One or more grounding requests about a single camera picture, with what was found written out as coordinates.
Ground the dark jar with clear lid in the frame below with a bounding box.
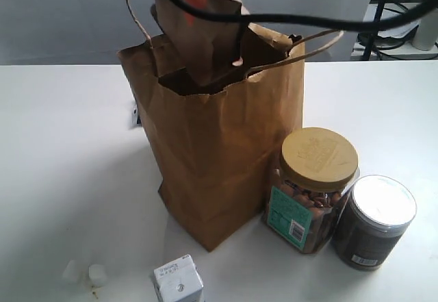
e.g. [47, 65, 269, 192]
[332, 175, 417, 270]

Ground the white paper sheet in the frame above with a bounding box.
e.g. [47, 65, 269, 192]
[363, 3, 420, 38]

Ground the black cable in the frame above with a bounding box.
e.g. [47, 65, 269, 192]
[149, 0, 438, 33]

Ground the almond jar with tan lid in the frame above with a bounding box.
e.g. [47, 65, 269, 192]
[263, 127, 360, 254]

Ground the brown paper shopping bag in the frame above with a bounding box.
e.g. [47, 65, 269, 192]
[116, 0, 345, 253]

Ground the white cylinder cup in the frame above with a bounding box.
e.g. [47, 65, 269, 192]
[411, 8, 438, 51]

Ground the brown pouch with red label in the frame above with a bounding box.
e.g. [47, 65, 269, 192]
[155, 0, 248, 86]

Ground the black tripod stand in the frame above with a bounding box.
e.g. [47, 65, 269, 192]
[354, 0, 418, 61]

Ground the right white gripper fingertip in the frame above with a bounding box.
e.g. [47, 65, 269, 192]
[88, 264, 108, 288]

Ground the small white carton box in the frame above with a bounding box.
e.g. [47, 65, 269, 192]
[152, 254, 205, 302]

